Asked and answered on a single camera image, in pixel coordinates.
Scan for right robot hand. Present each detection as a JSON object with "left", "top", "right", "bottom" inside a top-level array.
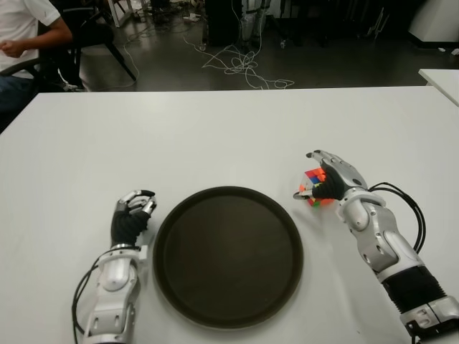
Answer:
[{"left": 293, "top": 149, "right": 369, "bottom": 201}]

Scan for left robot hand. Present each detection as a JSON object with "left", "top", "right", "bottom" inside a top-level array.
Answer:
[{"left": 111, "top": 188, "right": 157, "bottom": 249}]

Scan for multicoloured Rubik's cube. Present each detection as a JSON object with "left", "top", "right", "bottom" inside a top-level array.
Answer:
[{"left": 298, "top": 167, "right": 336, "bottom": 208}]

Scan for round dark brown plate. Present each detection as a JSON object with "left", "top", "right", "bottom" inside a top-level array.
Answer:
[{"left": 152, "top": 185, "right": 305, "bottom": 328}]

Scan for adjacent white table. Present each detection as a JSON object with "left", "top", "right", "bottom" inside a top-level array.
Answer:
[{"left": 418, "top": 68, "right": 459, "bottom": 108}]

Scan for silver metal stand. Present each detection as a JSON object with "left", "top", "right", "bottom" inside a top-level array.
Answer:
[{"left": 369, "top": 6, "right": 391, "bottom": 41}]

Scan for black wheeled rack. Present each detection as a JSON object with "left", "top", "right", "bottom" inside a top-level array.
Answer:
[{"left": 272, "top": 0, "right": 410, "bottom": 49}]

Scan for white cabinet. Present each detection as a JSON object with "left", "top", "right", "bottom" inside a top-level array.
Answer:
[{"left": 408, "top": 0, "right": 459, "bottom": 46}]

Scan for black chair with armrest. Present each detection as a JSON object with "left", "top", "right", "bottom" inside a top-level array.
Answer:
[{"left": 0, "top": 46, "right": 87, "bottom": 92}]

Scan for black cabinet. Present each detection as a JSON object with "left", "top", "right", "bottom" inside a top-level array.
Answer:
[{"left": 206, "top": 0, "right": 245, "bottom": 47}]

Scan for black wooden chair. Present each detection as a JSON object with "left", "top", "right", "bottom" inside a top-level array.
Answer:
[{"left": 59, "top": 0, "right": 139, "bottom": 90}]

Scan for person in white shirt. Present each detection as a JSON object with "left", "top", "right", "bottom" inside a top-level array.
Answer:
[{"left": 0, "top": 0, "right": 75, "bottom": 123}]

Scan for right arm black cables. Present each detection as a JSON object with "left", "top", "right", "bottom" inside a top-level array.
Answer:
[{"left": 367, "top": 181, "right": 427, "bottom": 252}]

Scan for arm black cables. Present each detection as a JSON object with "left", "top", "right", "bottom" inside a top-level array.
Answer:
[
  {"left": 367, "top": 181, "right": 427, "bottom": 252},
  {"left": 70, "top": 264, "right": 105, "bottom": 344}
]

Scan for left arm black cables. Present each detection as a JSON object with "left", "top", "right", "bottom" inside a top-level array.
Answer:
[{"left": 70, "top": 264, "right": 105, "bottom": 344}]

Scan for tangled white floor cable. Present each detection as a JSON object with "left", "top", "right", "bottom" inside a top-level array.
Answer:
[{"left": 182, "top": 0, "right": 296, "bottom": 90}]

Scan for thin white floor cable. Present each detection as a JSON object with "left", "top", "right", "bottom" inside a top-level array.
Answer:
[{"left": 119, "top": 30, "right": 155, "bottom": 89}]

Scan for white desk frame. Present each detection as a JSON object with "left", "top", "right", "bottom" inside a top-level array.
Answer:
[{"left": 107, "top": 0, "right": 137, "bottom": 28}]

